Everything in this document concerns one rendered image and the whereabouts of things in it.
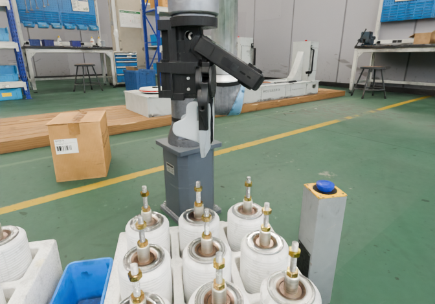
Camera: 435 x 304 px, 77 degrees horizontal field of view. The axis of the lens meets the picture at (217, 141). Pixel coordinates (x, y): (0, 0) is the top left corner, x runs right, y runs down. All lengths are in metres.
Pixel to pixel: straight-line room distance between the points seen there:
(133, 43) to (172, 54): 6.43
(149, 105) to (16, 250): 1.93
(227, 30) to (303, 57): 3.32
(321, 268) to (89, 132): 1.17
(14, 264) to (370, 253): 0.97
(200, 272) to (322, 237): 0.31
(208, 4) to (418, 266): 0.95
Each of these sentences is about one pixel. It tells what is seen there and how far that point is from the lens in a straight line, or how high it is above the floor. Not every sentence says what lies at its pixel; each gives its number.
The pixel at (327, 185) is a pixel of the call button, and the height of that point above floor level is 0.33.
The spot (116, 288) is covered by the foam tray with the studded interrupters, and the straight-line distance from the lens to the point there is 0.63.
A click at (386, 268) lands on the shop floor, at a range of 1.04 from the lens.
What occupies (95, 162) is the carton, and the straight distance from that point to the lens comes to 1.53.
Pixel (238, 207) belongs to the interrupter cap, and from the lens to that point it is 0.69.
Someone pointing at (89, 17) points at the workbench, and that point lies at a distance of 6.46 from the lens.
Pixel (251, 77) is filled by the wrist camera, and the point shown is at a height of 0.58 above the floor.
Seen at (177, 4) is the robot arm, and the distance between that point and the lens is 0.42.
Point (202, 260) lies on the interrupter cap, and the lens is 0.54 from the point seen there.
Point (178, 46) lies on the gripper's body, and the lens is 0.44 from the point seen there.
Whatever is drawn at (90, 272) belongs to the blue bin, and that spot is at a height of 0.09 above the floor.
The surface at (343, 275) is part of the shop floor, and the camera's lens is 0.96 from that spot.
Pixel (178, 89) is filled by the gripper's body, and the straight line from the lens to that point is 0.42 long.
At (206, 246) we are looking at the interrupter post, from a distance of 0.55.
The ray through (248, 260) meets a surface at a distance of 0.58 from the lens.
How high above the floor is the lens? 0.61
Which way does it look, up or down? 17 degrees down
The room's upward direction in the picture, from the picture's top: straight up
